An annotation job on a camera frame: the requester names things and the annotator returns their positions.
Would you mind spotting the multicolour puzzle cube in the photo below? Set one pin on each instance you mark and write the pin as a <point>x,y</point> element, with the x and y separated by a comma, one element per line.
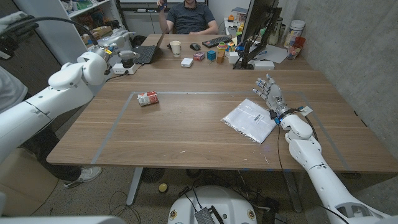
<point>231,47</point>

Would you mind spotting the black computer monitor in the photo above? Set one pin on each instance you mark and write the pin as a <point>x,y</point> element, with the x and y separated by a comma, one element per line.
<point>258,18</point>

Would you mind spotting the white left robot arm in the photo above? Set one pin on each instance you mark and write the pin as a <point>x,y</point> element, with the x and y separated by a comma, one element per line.
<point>37,105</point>

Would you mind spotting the white open box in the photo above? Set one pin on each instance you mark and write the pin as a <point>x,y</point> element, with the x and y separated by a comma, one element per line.
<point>232,58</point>

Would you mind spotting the small white box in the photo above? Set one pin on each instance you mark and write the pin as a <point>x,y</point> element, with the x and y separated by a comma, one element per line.
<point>186,62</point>

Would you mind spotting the black backpack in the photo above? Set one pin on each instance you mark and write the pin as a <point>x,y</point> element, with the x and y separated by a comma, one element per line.
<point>138,41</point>

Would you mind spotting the red white soup can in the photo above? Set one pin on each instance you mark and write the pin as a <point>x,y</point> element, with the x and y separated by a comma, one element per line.
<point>148,98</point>

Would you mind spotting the black monitor stand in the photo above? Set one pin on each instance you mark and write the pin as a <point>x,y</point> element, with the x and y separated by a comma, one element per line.
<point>248,56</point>

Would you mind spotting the brown wooden block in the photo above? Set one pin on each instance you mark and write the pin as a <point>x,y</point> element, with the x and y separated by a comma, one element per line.
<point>220,57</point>

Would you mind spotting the standing person white shirt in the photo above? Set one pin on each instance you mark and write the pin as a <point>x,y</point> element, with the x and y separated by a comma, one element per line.
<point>11,90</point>

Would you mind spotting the clear plastic bag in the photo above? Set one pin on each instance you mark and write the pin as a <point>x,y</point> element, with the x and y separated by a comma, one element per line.
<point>245,119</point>

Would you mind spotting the black power adapter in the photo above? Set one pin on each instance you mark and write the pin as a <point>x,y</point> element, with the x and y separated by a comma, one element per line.
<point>127,63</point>

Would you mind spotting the cardboard box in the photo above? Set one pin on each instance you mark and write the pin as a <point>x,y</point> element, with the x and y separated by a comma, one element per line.
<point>105,30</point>

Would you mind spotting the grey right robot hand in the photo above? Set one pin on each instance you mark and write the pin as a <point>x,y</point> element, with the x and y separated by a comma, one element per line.
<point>275,95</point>

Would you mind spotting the black white teleoperation glove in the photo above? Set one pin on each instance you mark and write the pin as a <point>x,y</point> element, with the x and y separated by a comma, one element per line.
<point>15,34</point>

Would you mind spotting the white wrist tag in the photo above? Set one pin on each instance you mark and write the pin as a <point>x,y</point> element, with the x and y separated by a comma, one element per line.
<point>306,110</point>

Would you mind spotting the white paper cup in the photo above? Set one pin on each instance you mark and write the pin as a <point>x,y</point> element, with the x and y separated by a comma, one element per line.
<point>175,48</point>

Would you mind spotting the white shelf cabinet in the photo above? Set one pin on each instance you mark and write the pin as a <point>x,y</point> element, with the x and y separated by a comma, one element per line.
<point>62,46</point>

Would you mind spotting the black keyboard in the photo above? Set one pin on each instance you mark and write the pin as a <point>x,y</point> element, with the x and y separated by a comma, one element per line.
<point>216,41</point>

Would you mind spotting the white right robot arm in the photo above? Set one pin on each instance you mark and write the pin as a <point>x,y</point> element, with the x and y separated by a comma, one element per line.
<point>323,180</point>

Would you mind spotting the seated person dark shirt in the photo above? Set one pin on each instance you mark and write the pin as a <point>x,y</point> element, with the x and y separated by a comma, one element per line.
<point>189,18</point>

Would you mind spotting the colourful stacking toy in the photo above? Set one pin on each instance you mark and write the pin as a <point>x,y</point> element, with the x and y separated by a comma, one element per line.
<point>221,46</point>

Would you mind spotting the yellow ball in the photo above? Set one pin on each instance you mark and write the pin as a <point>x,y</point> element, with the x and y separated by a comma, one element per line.
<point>163,187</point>

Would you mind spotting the metal thermos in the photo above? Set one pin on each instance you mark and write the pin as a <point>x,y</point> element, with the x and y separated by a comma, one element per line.
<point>276,34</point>

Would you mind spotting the black laptop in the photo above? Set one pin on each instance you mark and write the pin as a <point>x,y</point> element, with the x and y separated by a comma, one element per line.
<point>143,54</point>

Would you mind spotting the blue cube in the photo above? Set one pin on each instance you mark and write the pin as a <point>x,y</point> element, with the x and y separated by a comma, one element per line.
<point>211,55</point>

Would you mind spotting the white paper sheet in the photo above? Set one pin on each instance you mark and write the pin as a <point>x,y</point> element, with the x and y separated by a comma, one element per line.
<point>275,54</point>

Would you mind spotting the white power strip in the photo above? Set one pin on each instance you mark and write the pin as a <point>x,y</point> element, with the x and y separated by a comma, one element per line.
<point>119,69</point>

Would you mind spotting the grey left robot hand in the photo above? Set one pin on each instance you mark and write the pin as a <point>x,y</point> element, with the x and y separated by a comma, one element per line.
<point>119,46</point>

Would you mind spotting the white low cabinet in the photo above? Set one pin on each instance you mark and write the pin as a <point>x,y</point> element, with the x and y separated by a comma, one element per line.
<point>140,23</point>

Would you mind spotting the white table leg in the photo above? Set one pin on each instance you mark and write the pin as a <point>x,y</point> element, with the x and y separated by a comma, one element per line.
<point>135,186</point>
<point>293,193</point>

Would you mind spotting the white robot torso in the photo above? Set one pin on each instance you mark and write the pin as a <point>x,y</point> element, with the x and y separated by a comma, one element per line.
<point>217,199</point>

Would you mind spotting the flat white device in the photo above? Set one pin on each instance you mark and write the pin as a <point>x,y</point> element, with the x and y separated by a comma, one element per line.
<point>264,65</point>

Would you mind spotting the black round fan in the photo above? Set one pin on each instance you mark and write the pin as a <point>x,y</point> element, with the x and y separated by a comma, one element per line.
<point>152,175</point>

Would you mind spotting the black computer mouse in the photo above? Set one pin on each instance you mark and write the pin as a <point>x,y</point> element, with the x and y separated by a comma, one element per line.
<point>195,46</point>

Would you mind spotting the white canister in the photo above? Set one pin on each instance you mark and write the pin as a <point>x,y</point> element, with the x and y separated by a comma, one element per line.
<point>294,31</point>

